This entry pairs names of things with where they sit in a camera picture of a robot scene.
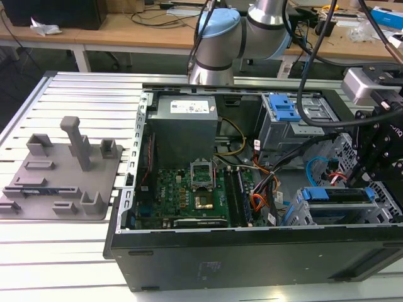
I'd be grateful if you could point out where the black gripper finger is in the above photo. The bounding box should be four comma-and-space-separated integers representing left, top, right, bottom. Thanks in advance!
347, 109, 379, 189
361, 153, 393, 184

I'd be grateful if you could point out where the red disk wire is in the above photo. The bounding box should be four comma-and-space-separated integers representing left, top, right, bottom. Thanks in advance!
326, 171, 349, 184

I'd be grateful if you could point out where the hard disk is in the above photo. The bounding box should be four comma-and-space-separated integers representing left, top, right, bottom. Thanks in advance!
300, 185, 378, 204

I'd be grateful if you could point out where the silver disk bay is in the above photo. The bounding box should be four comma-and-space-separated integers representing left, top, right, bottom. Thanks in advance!
281, 185, 403, 227

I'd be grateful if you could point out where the RAM stick in slot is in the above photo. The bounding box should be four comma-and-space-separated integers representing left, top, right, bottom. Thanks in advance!
235, 169, 254, 226

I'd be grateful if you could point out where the black RAM slot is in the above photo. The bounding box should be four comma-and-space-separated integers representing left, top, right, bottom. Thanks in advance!
224, 168, 241, 227

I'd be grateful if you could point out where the blue drive cage latch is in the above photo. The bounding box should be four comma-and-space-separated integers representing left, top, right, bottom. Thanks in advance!
268, 94, 302, 123

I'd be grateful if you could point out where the silver drive cage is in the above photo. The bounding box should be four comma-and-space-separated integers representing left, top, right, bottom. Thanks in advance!
256, 93, 344, 158

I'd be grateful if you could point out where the clear plastic bag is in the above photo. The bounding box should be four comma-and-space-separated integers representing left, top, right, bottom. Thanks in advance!
348, 20, 383, 43

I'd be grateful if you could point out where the blue cardboard box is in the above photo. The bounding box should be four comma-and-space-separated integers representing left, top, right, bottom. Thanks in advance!
370, 6, 403, 31

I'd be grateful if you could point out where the small black device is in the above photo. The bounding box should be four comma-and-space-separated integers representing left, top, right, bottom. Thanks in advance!
314, 15, 338, 37

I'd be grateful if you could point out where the CPU socket cover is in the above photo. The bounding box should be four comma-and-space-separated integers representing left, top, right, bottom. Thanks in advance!
190, 159, 217, 193

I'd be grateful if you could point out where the CPU socket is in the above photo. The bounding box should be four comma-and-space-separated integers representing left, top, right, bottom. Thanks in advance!
192, 193, 215, 211

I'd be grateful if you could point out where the black PC case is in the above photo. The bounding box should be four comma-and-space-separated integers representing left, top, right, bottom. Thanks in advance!
103, 82, 403, 293

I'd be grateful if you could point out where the black graphics card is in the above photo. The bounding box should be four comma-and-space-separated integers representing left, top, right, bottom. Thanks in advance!
163, 218, 228, 229

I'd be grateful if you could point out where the grey power supply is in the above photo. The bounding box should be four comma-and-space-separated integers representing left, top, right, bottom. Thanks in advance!
147, 95, 219, 158

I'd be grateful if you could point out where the green motherboard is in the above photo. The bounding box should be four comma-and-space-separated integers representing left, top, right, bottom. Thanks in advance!
135, 166, 268, 229

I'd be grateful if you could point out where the wooden desk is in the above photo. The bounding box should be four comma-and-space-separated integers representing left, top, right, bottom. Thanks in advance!
75, 0, 394, 77
0, 12, 86, 74

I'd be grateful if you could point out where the grey parts rack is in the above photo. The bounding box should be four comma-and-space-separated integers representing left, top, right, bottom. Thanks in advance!
0, 115, 124, 221

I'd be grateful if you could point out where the RAM stick on rack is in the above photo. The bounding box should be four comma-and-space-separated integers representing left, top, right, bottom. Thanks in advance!
4, 187, 60, 195

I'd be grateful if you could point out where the large black box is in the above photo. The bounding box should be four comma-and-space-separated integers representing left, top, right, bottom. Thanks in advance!
2, 0, 108, 31

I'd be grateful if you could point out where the crumpled white paper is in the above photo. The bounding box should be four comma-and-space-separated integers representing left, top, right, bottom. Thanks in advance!
30, 16, 63, 36

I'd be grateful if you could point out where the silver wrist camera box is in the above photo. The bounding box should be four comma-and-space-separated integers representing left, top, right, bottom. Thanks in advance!
341, 67, 379, 104

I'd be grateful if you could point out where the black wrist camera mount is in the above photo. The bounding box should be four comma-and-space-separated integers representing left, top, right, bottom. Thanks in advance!
361, 64, 403, 109

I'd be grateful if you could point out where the blue disk wire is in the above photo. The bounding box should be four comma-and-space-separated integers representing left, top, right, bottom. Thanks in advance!
306, 155, 340, 190

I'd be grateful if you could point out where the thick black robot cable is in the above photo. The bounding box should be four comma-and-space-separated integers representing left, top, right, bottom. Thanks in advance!
358, 0, 403, 64
297, 0, 344, 135

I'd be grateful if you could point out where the black sleeved wire bundle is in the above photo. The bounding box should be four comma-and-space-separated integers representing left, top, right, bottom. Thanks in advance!
251, 131, 347, 227

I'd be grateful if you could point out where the hanging blue cable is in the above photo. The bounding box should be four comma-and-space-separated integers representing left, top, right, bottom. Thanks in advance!
300, 25, 313, 75

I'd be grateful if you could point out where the orange wire bundle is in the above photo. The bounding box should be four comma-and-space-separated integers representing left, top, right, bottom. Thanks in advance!
250, 193, 269, 221

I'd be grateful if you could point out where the yellow and black wire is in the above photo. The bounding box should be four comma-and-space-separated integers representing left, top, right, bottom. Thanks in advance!
213, 116, 247, 157

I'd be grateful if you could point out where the black arm base cable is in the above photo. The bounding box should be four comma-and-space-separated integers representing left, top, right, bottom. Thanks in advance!
187, 0, 221, 75

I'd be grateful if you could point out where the thin black desk cable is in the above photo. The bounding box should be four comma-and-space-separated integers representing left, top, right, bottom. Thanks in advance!
130, 8, 202, 28

